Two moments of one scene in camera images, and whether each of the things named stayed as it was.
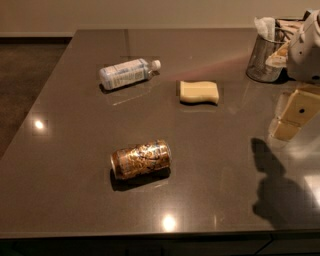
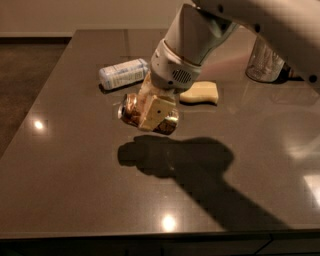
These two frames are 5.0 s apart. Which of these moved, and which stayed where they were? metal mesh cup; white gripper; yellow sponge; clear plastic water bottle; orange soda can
Moved: orange soda can; white gripper
Stayed: metal mesh cup; yellow sponge; clear plastic water bottle
